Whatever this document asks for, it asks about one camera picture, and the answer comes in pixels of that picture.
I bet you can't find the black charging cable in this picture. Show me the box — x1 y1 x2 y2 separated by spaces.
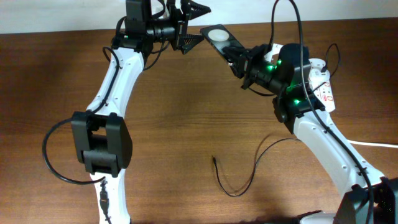
212 43 341 198

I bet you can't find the white USB charger plug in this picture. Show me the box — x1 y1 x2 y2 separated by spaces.
308 68 330 84

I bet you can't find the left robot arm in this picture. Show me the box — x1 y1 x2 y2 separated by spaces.
71 0 211 223

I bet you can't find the black smartphone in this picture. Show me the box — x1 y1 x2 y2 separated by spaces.
200 24 244 63

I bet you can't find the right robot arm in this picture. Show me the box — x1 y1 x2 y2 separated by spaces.
220 40 397 223

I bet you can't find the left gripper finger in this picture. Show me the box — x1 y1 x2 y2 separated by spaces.
179 34 204 55
188 1 211 19

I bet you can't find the white power strip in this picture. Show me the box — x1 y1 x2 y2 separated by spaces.
308 58 335 113

